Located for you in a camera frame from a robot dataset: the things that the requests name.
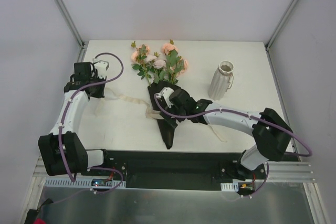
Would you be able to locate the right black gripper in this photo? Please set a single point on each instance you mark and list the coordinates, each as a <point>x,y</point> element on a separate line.
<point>172,114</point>

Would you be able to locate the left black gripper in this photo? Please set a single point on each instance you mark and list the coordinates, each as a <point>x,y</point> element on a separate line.
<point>97,91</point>

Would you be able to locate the black wrapping paper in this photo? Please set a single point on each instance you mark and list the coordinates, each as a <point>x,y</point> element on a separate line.
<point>167,131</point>

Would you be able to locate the cream ribbon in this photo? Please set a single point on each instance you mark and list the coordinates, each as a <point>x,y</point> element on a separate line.
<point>150,113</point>

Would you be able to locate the pink artificial flower bouquet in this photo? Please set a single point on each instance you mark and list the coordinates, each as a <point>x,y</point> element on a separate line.
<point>165,65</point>

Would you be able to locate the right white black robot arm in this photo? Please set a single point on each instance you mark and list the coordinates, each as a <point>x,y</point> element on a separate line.
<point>269,131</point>

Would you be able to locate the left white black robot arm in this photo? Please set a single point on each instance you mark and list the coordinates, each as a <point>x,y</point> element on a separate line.
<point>61,150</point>

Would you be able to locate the white ribbed ceramic vase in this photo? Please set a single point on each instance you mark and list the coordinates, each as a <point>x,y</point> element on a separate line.
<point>222,80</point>

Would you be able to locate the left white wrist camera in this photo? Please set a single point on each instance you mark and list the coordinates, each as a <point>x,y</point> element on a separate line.
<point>101,67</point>

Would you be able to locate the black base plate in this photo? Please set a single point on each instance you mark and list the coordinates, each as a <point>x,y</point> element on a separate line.
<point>174,170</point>

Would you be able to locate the left aluminium corner post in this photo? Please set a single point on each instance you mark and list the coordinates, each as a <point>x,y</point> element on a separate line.
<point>70,23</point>

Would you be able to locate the aluminium corner post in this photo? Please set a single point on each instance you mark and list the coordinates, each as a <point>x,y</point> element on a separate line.
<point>70,23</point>
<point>283,20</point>

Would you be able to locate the right white cable duct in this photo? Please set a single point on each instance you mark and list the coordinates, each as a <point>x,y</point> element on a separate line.
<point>230,187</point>

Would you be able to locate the white cable duct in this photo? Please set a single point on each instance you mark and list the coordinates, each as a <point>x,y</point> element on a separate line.
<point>230,187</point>
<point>84,183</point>

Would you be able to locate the left white cable duct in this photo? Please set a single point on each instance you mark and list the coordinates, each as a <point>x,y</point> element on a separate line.
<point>84,183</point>

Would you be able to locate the aluminium frame rail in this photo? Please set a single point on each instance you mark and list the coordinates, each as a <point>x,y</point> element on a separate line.
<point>288,172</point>

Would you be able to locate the right aluminium corner post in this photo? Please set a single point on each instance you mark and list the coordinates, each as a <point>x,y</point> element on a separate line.
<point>283,20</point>

